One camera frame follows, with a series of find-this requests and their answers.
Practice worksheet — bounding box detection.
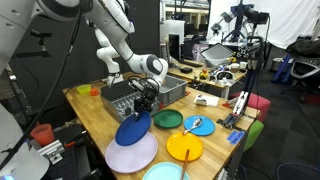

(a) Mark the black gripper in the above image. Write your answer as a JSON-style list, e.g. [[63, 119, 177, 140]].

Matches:
[[134, 88, 157, 113]]

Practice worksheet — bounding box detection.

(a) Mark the dark blue plate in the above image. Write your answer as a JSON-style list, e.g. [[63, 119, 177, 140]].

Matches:
[[115, 111, 151, 146]]

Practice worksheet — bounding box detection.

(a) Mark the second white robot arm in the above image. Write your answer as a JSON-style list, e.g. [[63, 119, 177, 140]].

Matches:
[[95, 28, 123, 87]]

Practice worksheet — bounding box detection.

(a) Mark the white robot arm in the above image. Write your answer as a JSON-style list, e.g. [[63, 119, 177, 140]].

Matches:
[[0, 0, 168, 87]]

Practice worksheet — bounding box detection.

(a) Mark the metal dish rack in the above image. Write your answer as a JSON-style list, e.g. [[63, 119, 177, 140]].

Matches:
[[101, 78, 159, 122]]

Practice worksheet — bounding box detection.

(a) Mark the green plate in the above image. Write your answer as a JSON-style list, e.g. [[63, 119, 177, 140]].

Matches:
[[154, 109, 183, 129]]

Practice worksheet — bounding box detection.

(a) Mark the yellow plate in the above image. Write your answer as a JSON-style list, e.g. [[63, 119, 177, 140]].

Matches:
[[166, 132, 204, 161]]

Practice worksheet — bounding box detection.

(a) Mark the purple plate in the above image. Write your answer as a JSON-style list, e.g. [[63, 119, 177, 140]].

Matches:
[[105, 133, 158, 173]]

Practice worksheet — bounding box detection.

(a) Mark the light blue plate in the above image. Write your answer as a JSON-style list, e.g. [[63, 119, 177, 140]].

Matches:
[[184, 115, 215, 136]]

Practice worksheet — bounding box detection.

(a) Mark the teal plate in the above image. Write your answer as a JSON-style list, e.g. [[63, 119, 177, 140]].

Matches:
[[142, 162, 182, 180]]

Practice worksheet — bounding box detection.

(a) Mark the grey plastic bin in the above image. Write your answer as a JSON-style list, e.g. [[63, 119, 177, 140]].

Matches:
[[158, 75, 188, 106]]

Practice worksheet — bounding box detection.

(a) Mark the orange small bowl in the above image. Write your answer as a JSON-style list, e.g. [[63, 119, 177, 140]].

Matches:
[[90, 88, 100, 96]]

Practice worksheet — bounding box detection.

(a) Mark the black power adapter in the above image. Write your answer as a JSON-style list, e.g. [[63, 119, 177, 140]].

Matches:
[[180, 67, 193, 74]]

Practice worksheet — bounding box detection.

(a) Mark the metal spoon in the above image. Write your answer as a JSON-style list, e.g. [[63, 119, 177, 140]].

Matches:
[[183, 118, 202, 135]]

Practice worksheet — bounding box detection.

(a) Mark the white marker box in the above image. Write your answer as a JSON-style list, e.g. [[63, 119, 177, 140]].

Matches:
[[194, 94, 219, 107]]

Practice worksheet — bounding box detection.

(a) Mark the yellow-green bowl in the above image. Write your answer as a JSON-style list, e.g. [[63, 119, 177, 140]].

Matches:
[[77, 84, 91, 94]]

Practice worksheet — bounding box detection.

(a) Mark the wooden spoon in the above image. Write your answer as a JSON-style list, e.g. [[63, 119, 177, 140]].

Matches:
[[180, 149, 190, 180]]

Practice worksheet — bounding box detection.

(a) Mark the yellow toy figure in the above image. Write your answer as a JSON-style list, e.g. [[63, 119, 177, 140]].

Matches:
[[199, 69, 209, 80]]

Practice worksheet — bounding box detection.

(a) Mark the black computer monitor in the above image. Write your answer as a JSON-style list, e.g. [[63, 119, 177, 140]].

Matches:
[[160, 20, 184, 60]]

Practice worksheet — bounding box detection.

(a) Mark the blue plastic clamp part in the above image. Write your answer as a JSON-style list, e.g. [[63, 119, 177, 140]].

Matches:
[[227, 131, 245, 145]]

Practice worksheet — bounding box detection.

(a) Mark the red plastic cup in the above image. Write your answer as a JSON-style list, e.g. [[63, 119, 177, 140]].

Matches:
[[30, 124, 55, 146]]

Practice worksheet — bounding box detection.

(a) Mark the green stool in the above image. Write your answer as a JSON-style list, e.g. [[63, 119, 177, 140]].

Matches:
[[244, 121, 264, 150]]

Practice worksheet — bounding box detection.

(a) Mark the black office chair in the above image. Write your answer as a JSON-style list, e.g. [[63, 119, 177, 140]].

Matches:
[[286, 39, 320, 103]]

